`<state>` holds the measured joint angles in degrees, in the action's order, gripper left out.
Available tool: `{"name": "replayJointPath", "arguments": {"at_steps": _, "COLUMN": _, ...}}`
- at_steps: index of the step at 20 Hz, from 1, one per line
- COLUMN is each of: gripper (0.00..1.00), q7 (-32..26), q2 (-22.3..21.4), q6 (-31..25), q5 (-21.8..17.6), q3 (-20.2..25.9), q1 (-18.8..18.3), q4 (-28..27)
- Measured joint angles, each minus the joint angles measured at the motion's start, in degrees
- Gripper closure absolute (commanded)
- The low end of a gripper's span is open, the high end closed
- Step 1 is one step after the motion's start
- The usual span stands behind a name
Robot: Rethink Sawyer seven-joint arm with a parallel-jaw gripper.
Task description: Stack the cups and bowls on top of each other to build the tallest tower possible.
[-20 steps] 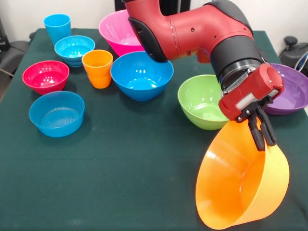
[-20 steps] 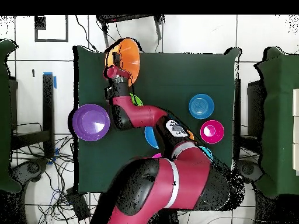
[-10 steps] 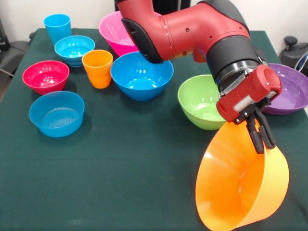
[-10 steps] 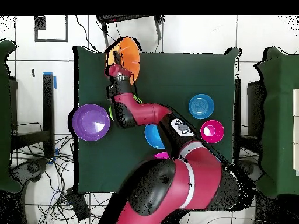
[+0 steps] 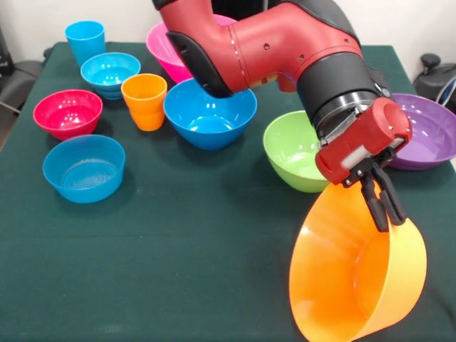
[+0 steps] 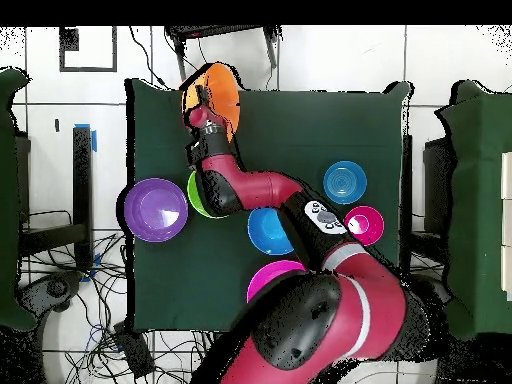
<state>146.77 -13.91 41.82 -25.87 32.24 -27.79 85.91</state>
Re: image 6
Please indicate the large pink bowl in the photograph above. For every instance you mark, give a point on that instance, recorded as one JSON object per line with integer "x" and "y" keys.
{"x": 268, "y": 276}

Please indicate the black stool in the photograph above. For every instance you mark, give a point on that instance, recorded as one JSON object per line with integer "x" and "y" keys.
{"x": 220, "y": 31}

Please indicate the blue tape strip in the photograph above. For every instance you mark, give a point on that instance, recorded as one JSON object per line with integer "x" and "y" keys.
{"x": 94, "y": 140}

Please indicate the green clothed side table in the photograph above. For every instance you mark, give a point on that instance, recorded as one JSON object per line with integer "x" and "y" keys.
{"x": 480, "y": 200}
{"x": 8, "y": 200}

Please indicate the green bowl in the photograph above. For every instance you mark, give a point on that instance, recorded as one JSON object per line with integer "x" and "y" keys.
{"x": 194, "y": 196}

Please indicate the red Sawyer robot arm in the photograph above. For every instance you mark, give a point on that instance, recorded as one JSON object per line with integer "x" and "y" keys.
{"x": 360, "y": 320}

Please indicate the black bench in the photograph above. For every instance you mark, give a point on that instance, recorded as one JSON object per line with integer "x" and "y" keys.
{"x": 82, "y": 180}
{"x": 438, "y": 180}

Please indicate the black square frame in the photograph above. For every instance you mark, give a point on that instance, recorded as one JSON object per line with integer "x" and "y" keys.
{"x": 88, "y": 69}

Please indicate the large orange bowl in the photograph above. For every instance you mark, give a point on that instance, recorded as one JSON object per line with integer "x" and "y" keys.
{"x": 224, "y": 100}

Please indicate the purple bowl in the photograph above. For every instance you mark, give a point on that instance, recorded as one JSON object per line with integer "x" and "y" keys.
{"x": 152, "y": 210}

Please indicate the white drawer unit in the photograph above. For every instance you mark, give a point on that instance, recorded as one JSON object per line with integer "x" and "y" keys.
{"x": 507, "y": 180}

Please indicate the black floor box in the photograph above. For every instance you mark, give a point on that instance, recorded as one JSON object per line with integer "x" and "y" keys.
{"x": 134, "y": 352}

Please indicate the translucent blue bowl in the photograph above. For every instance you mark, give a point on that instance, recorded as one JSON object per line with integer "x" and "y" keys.
{"x": 344, "y": 182}

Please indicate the small crimson bowl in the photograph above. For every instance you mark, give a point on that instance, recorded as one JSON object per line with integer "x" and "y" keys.
{"x": 370, "y": 228}

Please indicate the dark green tablecloth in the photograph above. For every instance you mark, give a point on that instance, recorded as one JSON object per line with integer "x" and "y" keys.
{"x": 320, "y": 120}

